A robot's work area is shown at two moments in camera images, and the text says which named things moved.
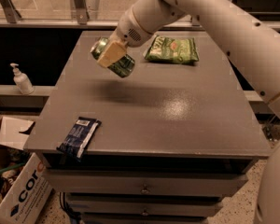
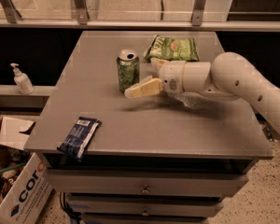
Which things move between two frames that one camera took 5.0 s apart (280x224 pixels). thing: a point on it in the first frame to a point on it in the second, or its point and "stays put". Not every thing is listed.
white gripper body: (130, 33) to (171, 76)
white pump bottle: (22, 81) stays put
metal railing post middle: (79, 0) stays put
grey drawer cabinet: (175, 140) stays put
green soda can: (122, 67) to (128, 68)
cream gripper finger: (112, 53) to (147, 86)
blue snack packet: (78, 137) stays put
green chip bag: (172, 49) stays put
